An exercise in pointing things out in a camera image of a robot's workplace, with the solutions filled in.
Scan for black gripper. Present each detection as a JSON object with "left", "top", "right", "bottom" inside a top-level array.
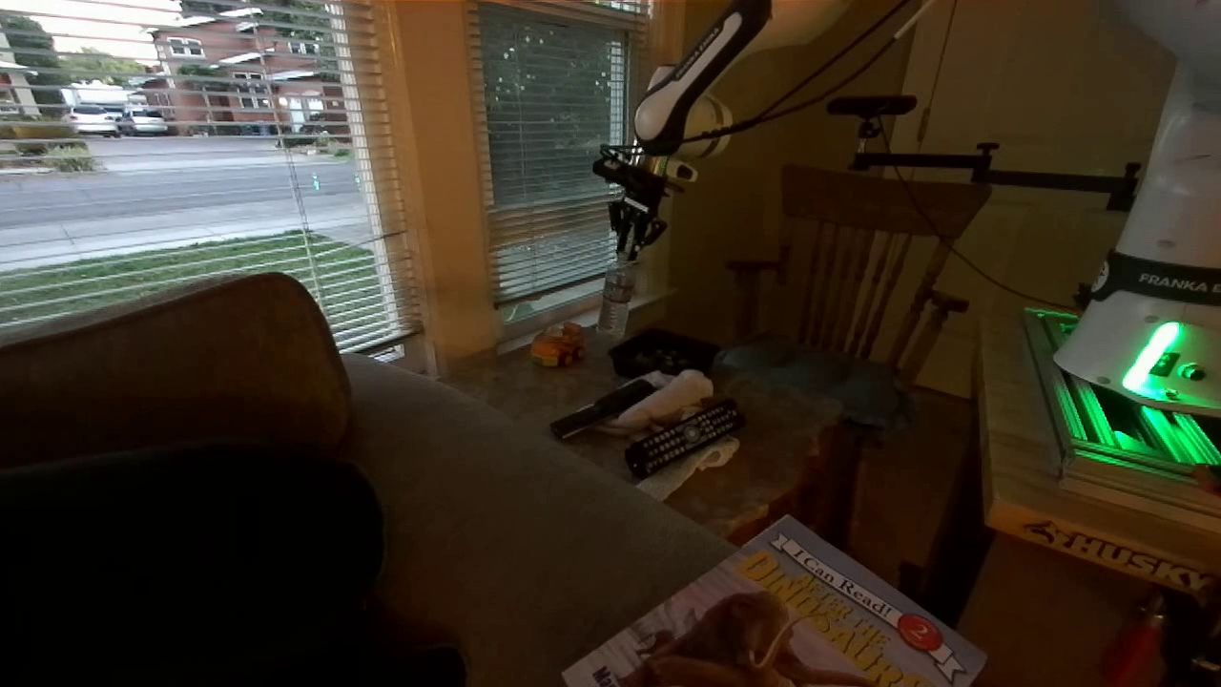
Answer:
[{"left": 610, "top": 163, "right": 663, "bottom": 260}]

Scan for clear plastic bottle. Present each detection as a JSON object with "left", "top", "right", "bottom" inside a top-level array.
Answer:
[{"left": 600, "top": 260, "right": 638, "bottom": 340}]

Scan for magazine on sofa arm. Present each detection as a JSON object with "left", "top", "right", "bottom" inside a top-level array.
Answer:
[{"left": 560, "top": 517, "right": 986, "bottom": 687}]

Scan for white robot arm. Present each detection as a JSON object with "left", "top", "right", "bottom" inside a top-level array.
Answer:
[{"left": 592, "top": 0, "right": 1221, "bottom": 415}]

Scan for black plastic tray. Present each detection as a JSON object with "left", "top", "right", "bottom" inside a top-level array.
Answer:
[{"left": 610, "top": 330, "right": 718, "bottom": 378}]

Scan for orange toy car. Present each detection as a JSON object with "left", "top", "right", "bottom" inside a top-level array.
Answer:
[{"left": 531, "top": 326, "right": 582, "bottom": 371}]

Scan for white crumpled cloth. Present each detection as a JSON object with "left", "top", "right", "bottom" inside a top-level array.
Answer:
[{"left": 606, "top": 371, "right": 741, "bottom": 502}]

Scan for long black remote control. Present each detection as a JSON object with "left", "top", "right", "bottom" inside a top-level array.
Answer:
[{"left": 550, "top": 378, "right": 657, "bottom": 439}]

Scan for wide black remote control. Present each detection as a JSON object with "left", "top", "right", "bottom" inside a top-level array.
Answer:
[{"left": 626, "top": 396, "right": 743, "bottom": 480}]

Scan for wooden rocking chair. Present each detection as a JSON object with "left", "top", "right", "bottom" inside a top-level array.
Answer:
[{"left": 718, "top": 163, "right": 995, "bottom": 564}]

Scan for grey sofa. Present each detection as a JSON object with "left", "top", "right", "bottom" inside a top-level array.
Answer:
[{"left": 0, "top": 275, "right": 728, "bottom": 687}]

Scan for white window blinds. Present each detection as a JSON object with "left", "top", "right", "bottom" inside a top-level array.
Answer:
[{"left": 0, "top": 0, "right": 420, "bottom": 354}]

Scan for dark cushion on sofa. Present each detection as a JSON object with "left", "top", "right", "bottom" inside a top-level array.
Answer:
[{"left": 0, "top": 446, "right": 464, "bottom": 687}]

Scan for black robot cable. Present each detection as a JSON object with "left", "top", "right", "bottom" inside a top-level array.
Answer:
[{"left": 680, "top": 0, "right": 932, "bottom": 152}]

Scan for black camera stand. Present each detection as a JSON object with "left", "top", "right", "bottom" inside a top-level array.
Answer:
[{"left": 826, "top": 96, "right": 1139, "bottom": 214}]

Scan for red tool handle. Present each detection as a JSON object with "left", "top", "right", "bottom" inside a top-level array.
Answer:
[{"left": 1097, "top": 596, "right": 1167, "bottom": 687}]

